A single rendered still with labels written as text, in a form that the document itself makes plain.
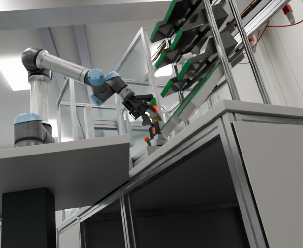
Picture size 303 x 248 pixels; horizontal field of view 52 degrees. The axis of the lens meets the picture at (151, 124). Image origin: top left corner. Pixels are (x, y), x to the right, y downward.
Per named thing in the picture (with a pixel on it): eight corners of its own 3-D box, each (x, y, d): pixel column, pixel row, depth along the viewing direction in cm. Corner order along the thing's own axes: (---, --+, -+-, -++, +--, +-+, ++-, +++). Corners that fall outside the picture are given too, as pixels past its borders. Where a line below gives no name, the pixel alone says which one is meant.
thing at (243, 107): (226, 108, 78) (223, 98, 79) (75, 217, 196) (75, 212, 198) (454, 130, 145) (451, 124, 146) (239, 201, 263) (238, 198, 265)
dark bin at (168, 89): (172, 83, 133) (163, 70, 135) (163, 98, 145) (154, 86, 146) (217, 63, 147) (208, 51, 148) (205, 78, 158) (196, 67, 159)
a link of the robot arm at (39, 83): (19, 149, 139) (22, 53, 163) (32, 160, 153) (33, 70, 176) (46, 144, 140) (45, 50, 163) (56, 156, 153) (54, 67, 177)
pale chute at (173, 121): (178, 125, 125) (169, 118, 125) (166, 137, 136) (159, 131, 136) (209, 83, 139) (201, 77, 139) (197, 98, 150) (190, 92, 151)
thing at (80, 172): (-140, 176, 80) (-137, 166, 81) (-6, 220, 161) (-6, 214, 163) (130, 142, 89) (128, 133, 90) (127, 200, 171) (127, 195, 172)
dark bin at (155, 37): (159, 25, 146) (151, 14, 148) (151, 43, 157) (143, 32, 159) (201, 11, 159) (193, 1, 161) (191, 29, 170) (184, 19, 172)
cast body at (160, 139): (157, 144, 154) (155, 132, 157) (153, 147, 158) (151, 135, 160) (171, 144, 158) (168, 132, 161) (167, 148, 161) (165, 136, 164)
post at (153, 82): (168, 169, 175) (142, 30, 214) (166, 170, 177) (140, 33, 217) (173, 168, 176) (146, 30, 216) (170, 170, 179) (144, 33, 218)
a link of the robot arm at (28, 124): (9, 139, 128) (8, 111, 134) (21, 151, 140) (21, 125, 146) (37, 134, 129) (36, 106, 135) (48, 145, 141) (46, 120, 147)
